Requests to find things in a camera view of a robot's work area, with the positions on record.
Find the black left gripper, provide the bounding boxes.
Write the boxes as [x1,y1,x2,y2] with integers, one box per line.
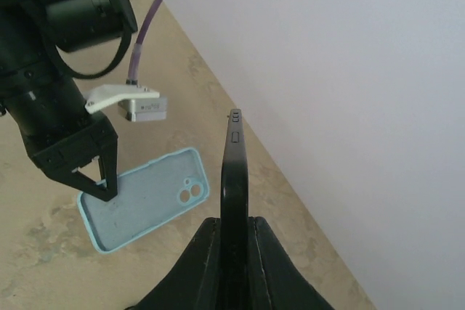
[28,112,118,201]

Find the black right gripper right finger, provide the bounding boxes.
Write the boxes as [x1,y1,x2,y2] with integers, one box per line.
[247,216,333,310]

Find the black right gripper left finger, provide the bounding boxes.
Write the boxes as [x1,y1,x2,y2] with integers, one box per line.
[125,217,226,310]

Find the light blue phone case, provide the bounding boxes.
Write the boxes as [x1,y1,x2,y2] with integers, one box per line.
[77,147,209,254]

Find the black smartphone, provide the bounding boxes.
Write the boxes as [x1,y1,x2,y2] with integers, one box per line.
[220,109,248,309]

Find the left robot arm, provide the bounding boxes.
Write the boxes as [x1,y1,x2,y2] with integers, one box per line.
[1,0,137,201]

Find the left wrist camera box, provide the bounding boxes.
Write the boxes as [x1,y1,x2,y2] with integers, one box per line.
[84,84,168,123]

